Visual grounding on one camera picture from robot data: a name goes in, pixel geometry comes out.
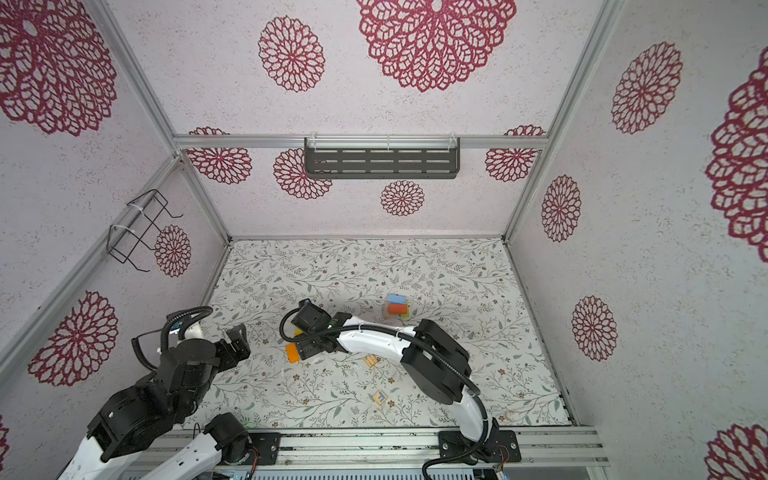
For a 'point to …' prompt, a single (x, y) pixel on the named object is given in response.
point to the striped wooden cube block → (371, 360)
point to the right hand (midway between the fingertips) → (307, 337)
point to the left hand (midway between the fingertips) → (228, 339)
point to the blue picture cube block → (380, 397)
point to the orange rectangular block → (293, 353)
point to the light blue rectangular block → (396, 299)
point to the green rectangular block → (406, 315)
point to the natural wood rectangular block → (386, 310)
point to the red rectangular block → (397, 308)
